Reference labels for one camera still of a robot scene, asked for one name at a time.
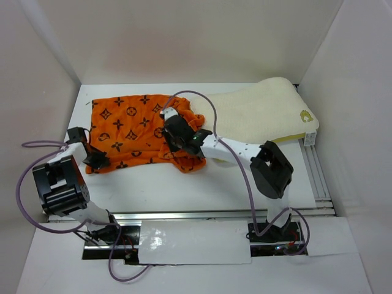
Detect orange patterned pillowcase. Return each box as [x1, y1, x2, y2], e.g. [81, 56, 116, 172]
[85, 94, 206, 174]

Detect cream white pillow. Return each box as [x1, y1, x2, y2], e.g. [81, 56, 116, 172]
[187, 77, 320, 168]

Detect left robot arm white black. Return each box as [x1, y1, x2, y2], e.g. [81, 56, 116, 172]
[32, 143, 121, 245]

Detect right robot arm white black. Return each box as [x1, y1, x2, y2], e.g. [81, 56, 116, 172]
[160, 113, 293, 243]

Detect white cover plate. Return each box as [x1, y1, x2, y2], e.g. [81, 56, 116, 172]
[138, 220, 251, 265]

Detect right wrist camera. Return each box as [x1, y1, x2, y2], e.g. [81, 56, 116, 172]
[159, 107, 179, 122]

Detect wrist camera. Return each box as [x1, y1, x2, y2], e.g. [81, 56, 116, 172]
[67, 127, 88, 144]
[159, 107, 179, 122]

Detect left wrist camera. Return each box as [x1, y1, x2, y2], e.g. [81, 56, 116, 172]
[67, 127, 88, 144]

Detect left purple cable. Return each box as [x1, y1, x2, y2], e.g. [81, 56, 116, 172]
[15, 140, 154, 282]

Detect purple cable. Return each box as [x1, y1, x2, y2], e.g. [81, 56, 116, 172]
[164, 90, 311, 255]
[15, 140, 154, 282]

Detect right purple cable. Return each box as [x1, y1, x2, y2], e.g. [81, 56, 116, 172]
[164, 90, 311, 255]

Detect aluminium side rail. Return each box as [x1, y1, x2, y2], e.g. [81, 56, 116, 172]
[298, 130, 334, 209]

